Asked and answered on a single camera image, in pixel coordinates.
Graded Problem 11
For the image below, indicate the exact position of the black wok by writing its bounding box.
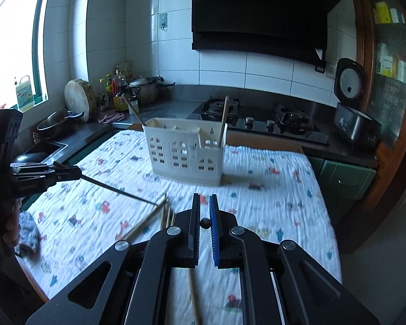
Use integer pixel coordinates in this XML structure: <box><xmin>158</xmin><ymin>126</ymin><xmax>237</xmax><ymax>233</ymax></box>
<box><xmin>14</xmin><ymin>152</ymin><xmax>50</xmax><ymax>165</ymax></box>

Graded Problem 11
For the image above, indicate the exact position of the green base cabinet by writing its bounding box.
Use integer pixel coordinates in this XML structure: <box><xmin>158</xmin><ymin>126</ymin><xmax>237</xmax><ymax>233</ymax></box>
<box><xmin>307</xmin><ymin>157</ymin><xmax>377</xmax><ymax>232</ymax></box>

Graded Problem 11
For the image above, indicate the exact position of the pink cloth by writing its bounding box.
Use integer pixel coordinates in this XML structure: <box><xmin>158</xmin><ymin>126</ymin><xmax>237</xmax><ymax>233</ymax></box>
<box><xmin>98</xmin><ymin>110</ymin><xmax>127</xmax><ymax>124</ymax></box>

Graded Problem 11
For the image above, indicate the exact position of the steel sink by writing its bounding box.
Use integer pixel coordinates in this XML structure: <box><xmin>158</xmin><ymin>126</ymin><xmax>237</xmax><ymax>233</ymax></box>
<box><xmin>20</xmin><ymin>139</ymin><xmax>69</xmax><ymax>164</ymax></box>

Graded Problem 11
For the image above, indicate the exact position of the round wooden cutting board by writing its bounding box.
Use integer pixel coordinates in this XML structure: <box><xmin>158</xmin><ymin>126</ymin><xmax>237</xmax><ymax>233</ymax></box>
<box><xmin>64</xmin><ymin>79</ymin><xmax>97</xmax><ymax>123</ymax></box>

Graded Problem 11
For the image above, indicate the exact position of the person's left hand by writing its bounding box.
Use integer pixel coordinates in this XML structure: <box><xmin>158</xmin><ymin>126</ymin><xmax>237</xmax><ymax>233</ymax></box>
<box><xmin>0</xmin><ymin>198</ymin><xmax>22</xmax><ymax>249</ymax></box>

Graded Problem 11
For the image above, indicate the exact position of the grey patterned cloth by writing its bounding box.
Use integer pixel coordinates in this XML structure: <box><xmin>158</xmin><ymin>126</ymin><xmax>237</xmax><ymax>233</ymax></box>
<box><xmin>18</xmin><ymin>211</ymin><xmax>40</xmax><ymax>255</ymax></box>

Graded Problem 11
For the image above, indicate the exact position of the cooking oil bottle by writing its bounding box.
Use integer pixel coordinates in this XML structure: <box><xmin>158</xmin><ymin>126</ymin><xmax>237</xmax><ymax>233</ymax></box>
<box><xmin>112</xmin><ymin>70</ymin><xmax>128</xmax><ymax>111</ymax></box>

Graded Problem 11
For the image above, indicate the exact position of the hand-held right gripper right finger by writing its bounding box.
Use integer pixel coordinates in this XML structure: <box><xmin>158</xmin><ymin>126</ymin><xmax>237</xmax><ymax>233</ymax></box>
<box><xmin>209</xmin><ymin>194</ymin><xmax>381</xmax><ymax>325</ymax></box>

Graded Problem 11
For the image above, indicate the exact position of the window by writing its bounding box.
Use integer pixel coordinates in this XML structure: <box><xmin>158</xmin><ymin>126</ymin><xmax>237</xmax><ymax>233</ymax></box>
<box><xmin>0</xmin><ymin>0</ymin><xmax>55</xmax><ymax>111</ymax></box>

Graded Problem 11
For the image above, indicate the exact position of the white plastic utensil holder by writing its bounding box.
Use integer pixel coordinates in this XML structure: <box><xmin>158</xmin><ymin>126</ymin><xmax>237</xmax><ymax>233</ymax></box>
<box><xmin>143</xmin><ymin>118</ymin><xmax>228</xmax><ymax>187</ymax></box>

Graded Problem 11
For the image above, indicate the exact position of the black gas stove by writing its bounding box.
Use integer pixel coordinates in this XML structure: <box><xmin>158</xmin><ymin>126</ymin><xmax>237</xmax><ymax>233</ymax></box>
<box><xmin>191</xmin><ymin>97</ymin><xmax>330</xmax><ymax>146</ymax></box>

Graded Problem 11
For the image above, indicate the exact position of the detergent bottle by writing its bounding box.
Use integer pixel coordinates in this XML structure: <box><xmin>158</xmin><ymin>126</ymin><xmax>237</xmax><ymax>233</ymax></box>
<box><xmin>15</xmin><ymin>74</ymin><xmax>35</xmax><ymax>109</ymax></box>

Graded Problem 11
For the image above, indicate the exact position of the steel pot with lid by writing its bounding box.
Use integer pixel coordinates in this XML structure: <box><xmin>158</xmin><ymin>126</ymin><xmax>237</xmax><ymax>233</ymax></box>
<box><xmin>129</xmin><ymin>76</ymin><xmax>176</xmax><ymax>106</ymax></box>

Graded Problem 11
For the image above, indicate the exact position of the printed white blanket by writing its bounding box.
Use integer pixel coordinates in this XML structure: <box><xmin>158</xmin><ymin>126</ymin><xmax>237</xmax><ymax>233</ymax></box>
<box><xmin>20</xmin><ymin>129</ymin><xmax>343</xmax><ymax>325</ymax></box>

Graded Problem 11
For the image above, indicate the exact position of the wooden glass-door cabinet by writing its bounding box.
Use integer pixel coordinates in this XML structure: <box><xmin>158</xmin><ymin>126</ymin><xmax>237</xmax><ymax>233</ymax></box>
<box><xmin>347</xmin><ymin>0</ymin><xmax>406</xmax><ymax>212</ymax></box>

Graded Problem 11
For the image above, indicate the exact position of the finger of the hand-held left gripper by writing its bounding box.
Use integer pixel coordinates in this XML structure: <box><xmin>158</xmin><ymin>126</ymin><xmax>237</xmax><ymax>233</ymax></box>
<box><xmin>10</xmin><ymin>161</ymin><xmax>69</xmax><ymax>174</ymax></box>
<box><xmin>47</xmin><ymin>166</ymin><xmax>83</xmax><ymax>185</ymax></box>

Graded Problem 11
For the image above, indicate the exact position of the black range hood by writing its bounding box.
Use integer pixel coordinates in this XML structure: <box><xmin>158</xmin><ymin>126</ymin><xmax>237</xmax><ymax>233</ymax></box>
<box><xmin>176</xmin><ymin>0</ymin><xmax>344</xmax><ymax>67</ymax></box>

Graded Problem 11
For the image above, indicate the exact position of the green-capped sauce bottle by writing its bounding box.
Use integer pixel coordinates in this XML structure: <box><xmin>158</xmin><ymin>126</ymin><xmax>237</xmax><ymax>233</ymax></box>
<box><xmin>99</xmin><ymin>78</ymin><xmax>111</xmax><ymax>109</ymax></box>

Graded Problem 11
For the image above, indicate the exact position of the steel pan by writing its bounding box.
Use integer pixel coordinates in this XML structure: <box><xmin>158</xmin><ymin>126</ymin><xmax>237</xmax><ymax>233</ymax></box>
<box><xmin>37</xmin><ymin>108</ymin><xmax>85</xmax><ymax>139</ymax></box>

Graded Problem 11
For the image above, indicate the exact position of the black rice cooker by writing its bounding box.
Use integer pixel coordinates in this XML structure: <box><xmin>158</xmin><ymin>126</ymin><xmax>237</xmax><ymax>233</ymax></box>
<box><xmin>333</xmin><ymin>57</ymin><xmax>382</xmax><ymax>150</ymax></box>

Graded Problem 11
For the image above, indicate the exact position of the brown wooden chopstick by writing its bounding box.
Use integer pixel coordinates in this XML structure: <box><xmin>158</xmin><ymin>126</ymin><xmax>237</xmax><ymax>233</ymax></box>
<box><xmin>123</xmin><ymin>96</ymin><xmax>147</xmax><ymax>126</ymax></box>

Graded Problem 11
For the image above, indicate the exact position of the dark chopstick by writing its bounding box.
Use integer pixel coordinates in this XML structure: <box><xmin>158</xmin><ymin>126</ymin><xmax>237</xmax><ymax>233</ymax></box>
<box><xmin>80</xmin><ymin>175</ymin><xmax>158</xmax><ymax>206</ymax></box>

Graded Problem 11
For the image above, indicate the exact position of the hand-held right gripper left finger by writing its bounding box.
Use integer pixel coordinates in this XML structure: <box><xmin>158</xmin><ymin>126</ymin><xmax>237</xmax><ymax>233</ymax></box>
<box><xmin>26</xmin><ymin>193</ymin><xmax>201</xmax><ymax>325</ymax></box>

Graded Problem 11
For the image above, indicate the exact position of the yellow box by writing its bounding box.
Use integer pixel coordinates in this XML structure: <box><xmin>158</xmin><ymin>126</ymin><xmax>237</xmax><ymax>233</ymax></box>
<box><xmin>374</xmin><ymin>2</ymin><xmax>392</xmax><ymax>24</ymax></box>

